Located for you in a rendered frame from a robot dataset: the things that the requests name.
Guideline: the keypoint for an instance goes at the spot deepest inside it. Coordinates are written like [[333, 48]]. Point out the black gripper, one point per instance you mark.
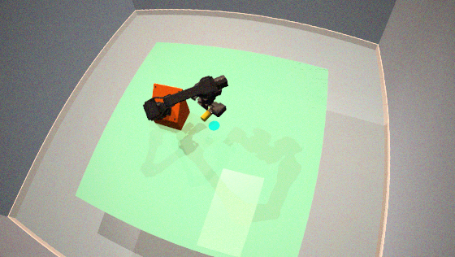
[[216, 108]]

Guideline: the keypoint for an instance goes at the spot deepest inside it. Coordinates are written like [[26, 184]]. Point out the yellow cylinder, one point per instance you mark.
[[206, 116]]

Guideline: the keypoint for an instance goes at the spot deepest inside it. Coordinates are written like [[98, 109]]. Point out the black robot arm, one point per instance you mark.
[[206, 86]]

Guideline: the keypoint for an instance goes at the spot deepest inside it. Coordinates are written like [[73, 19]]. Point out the cyan circle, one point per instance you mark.
[[213, 125]]

